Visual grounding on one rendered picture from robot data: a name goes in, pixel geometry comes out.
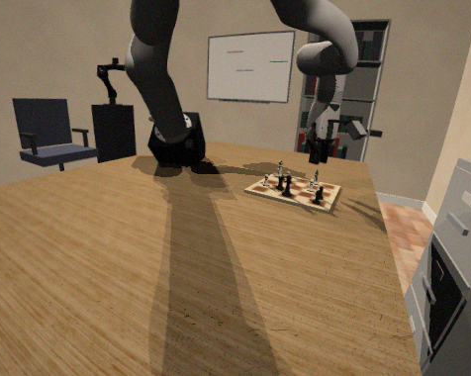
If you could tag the chessboard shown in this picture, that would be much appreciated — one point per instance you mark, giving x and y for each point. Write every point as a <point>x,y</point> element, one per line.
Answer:
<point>300,195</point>

